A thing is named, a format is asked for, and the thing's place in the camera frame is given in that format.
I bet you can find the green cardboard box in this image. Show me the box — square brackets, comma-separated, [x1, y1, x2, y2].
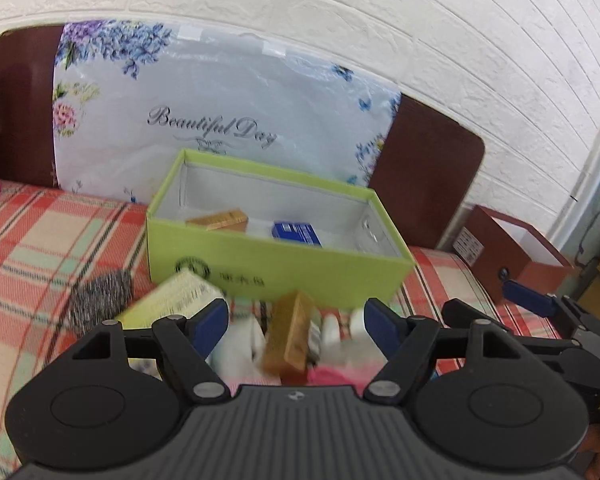
[145, 147, 418, 311]

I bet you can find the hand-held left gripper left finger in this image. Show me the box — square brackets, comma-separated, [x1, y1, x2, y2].
[73, 298, 231, 404]

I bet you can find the white bottle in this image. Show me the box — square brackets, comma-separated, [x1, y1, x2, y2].
[349, 307, 371, 348]

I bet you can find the brown wooden headboard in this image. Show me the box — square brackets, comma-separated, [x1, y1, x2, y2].
[0, 25, 486, 251]

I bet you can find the blue printed packet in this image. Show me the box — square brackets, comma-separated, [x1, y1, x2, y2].
[270, 221, 325, 249]

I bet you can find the floral bedding bag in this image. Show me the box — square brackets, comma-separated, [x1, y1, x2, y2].
[52, 20, 403, 206]

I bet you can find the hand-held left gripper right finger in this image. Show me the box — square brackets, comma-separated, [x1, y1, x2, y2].
[362, 297, 522, 406]

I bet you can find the plaid bed sheet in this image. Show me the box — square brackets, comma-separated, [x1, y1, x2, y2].
[0, 180, 600, 480]

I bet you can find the steel wool scourer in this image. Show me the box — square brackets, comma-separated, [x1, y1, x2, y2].
[69, 269, 136, 336]

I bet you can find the pink and white sock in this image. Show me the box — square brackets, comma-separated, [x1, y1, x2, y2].
[207, 307, 383, 388]

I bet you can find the brown oblong box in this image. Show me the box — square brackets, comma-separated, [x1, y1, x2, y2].
[261, 290, 317, 373]

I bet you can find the tan striped box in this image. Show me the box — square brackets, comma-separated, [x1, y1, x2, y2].
[185, 208, 249, 234]

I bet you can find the reddish brown open box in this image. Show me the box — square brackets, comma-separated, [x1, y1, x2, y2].
[452, 204, 578, 306]

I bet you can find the white plastic spoon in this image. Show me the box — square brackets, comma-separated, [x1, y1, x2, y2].
[322, 314, 342, 353]

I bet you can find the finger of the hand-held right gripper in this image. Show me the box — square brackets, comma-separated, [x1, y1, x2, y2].
[502, 279, 600, 334]
[440, 297, 586, 356]

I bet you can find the pale green small box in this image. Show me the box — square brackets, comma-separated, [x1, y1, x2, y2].
[115, 267, 226, 331]

